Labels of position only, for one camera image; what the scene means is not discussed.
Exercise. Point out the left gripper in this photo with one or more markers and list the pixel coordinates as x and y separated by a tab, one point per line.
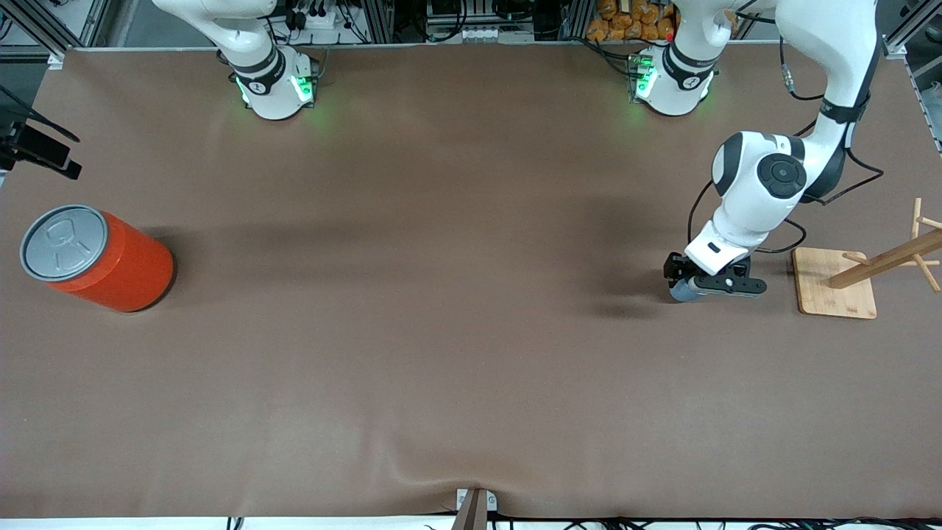
673	268

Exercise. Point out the light blue cup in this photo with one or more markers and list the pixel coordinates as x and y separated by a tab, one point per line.
683	292

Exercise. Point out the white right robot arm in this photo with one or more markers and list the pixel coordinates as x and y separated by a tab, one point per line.
268	88

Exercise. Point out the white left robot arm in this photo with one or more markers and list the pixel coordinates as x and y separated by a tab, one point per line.
751	191

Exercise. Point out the wooden mug tree stand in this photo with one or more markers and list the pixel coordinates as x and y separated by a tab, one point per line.
831	291

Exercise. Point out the aluminium profile beam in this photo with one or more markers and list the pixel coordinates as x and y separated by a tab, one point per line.
55	33
901	40

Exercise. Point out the orange can-shaped container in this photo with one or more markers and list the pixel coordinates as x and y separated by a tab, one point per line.
125	272

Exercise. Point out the bag of orange snacks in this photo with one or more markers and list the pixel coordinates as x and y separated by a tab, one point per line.
625	26

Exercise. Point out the white power strip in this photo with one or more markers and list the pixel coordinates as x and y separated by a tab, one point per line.
316	18

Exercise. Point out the brown table cover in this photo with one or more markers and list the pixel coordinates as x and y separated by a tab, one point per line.
441	368

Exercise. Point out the white terminal block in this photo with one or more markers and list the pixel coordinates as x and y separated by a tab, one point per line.
486	33

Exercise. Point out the metal table edge bracket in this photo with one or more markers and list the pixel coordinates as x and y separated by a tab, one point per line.
491	502

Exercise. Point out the brown post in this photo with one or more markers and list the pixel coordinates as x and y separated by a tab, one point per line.
473	515

